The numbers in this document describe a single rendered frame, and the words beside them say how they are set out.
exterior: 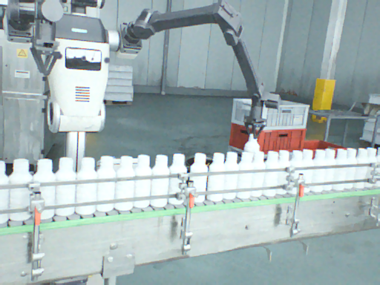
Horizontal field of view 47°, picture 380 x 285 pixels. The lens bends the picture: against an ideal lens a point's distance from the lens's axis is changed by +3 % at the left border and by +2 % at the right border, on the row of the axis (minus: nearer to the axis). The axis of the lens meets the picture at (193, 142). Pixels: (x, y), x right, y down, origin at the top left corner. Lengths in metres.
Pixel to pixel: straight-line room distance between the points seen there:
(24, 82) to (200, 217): 3.71
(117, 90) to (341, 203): 9.45
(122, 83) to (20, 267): 9.84
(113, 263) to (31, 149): 3.75
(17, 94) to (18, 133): 0.42
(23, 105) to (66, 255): 3.73
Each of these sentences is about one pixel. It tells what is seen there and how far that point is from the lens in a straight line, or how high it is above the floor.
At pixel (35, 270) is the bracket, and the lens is 1.28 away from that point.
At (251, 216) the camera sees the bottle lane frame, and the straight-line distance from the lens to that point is 1.60.
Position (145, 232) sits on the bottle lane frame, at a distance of 1.40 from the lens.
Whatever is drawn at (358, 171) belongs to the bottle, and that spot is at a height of 1.07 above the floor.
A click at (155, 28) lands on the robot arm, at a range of 1.84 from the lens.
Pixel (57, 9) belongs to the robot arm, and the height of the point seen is 1.57.
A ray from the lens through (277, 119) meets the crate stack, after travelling 3.92.
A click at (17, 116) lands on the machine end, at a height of 0.63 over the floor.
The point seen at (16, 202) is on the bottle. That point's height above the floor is 1.05.
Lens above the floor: 1.50
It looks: 12 degrees down
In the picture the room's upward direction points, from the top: 6 degrees clockwise
